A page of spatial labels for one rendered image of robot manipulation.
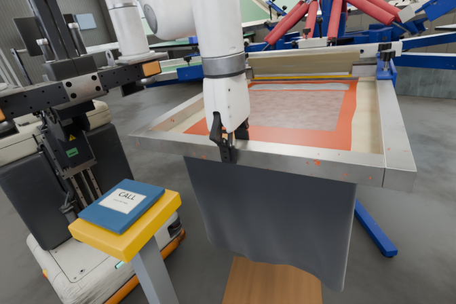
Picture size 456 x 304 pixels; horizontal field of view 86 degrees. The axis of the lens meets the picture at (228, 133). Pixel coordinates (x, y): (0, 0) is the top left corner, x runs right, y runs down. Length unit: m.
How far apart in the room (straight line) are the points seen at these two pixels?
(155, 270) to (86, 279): 0.86
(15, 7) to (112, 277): 8.46
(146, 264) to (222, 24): 0.43
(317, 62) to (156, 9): 0.66
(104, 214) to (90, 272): 0.97
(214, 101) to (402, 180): 0.31
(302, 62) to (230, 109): 0.60
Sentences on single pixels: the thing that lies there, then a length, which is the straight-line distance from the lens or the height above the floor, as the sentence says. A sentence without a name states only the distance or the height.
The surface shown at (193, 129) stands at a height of 0.95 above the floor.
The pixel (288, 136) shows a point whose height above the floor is 0.95.
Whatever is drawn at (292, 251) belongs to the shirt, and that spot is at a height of 0.61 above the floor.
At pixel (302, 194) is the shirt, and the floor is 0.83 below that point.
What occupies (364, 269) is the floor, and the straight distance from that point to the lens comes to 1.55.
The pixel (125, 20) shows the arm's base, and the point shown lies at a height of 1.25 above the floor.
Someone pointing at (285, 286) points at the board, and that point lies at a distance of 1.41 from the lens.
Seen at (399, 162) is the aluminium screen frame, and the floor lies 0.99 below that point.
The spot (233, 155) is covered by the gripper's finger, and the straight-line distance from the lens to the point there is 0.46.
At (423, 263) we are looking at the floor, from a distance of 1.67.
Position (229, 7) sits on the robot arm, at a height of 1.23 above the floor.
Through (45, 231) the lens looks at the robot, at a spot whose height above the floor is 0.42.
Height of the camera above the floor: 1.22
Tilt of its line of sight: 25 degrees down
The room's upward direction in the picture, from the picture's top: 9 degrees counter-clockwise
